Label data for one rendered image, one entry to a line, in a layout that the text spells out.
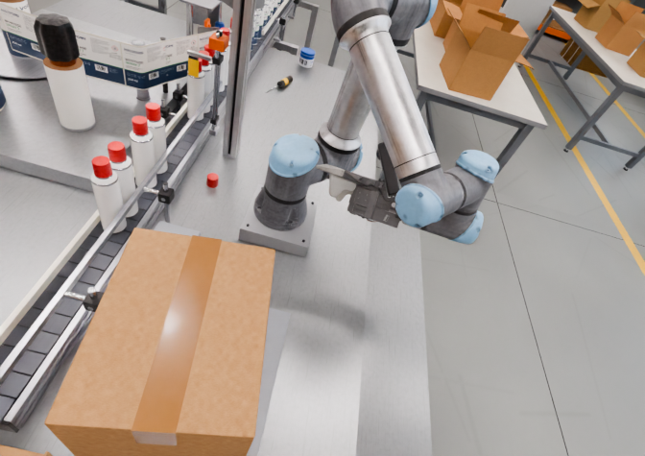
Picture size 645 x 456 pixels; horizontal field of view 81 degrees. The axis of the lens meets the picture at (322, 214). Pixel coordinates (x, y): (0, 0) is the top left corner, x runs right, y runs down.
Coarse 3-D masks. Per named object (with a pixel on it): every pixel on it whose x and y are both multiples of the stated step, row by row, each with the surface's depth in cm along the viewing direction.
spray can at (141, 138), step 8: (136, 120) 87; (144, 120) 88; (136, 128) 87; (144, 128) 88; (136, 136) 89; (144, 136) 90; (152, 136) 91; (136, 144) 90; (144, 144) 90; (152, 144) 92; (136, 152) 91; (144, 152) 92; (152, 152) 93; (136, 160) 93; (144, 160) 93; (152, 160) 95; (136, 168) 95; (144, 168) 95; (136, 176) 97; (144, 176) 97; (136, 184) 100; (152, 184) 100
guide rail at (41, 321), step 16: (208, 96) 123; (176, 144) 104; (160, 160) 98; (128, 208) 85; (112, 224) 81; (80, 272) 72; (64, 288) 69; (48, 304) 67; (48, 320) 66; (32, 336) 63; (16, 352) 61; (0, 368) 59; (0, 384) 58
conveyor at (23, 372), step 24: (168, 144) 115; (192, 144) 118; (168, 168) 108; (144, 192) 100; (96, 240) 87; (120, 240) 88; (72, 264) 82; (96, 264) 83; (48, 288) 77; (72, 288) 78; (72, 312) 75; (48, 336) 71; (0, 360) 66; (24, 360) 67; (24, 384) 65; (0, 408) 62
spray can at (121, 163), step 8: (112, 144) 80; (120, 144) 81; (112, 152) 79; (120, 152) 80; (112, 160) 81; (120, 160) 81; (128, 160) 83; (112, 168) 81; (120, 168) 82; (128, 168) 83; (120, 176) 83; (128, 176) 84; (120, 184) 85; (128, 184) 86; (128, 192) 87; (136, 208) 93; (128, 216) 92
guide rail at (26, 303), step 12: (180, 108) 122; (168, 132) 115; (132, 168) 100; (96, 216) 87; (84, 228) 84; (72, 240) 81; (72, 252) 81; (60, 264) 78; (48, 276) 75; (36, 288) 73; (24, 300) 71; (12, 312) 69; (24, 312) 71; (12, 324) 68; (0, 336) 66
